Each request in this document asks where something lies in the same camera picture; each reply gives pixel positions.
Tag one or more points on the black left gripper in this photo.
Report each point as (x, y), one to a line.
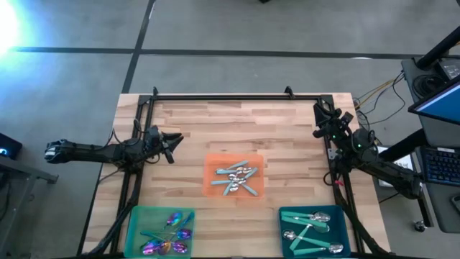
(152, 147)

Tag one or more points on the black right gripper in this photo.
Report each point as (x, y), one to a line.
(334, 133)

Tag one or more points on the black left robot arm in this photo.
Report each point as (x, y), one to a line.
(90, 151)

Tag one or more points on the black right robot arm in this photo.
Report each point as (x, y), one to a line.
(388, 169)

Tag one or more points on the orange translucent bin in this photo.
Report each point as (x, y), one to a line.
(212, 160)

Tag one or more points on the light green plastic bin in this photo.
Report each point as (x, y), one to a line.
(143, 219)

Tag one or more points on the black stand base bar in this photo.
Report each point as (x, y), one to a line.
(406, 145)

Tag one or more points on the white paper sheet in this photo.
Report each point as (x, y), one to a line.
(404, 162)

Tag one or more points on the monitor with blue screen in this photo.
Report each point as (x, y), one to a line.
(442, 104)

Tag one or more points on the dark teal plastic bin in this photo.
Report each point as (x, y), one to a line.
(341, 230)

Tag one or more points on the grey desk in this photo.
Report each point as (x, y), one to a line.
(442, 135)

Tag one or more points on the black keyboard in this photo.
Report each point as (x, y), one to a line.
(443, 165)

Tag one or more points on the black monitor stand pole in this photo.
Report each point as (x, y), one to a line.
(438, 48)

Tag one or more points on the black power brick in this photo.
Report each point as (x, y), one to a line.
(449, 68)

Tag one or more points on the grey metal stand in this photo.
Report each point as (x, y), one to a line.
(32, 172)

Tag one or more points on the black caster wheel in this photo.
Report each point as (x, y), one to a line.
(419, 226)

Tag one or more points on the black computer with blue lights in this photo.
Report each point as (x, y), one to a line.
(9, 144)

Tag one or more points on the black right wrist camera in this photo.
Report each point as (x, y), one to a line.
(346, 118)

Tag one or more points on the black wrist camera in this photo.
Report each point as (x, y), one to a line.
(153, 132)
(346, 118)

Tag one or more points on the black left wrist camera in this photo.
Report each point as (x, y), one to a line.
(153, 132)

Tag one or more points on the black aluminium table frame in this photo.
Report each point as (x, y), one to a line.
(233, 97)

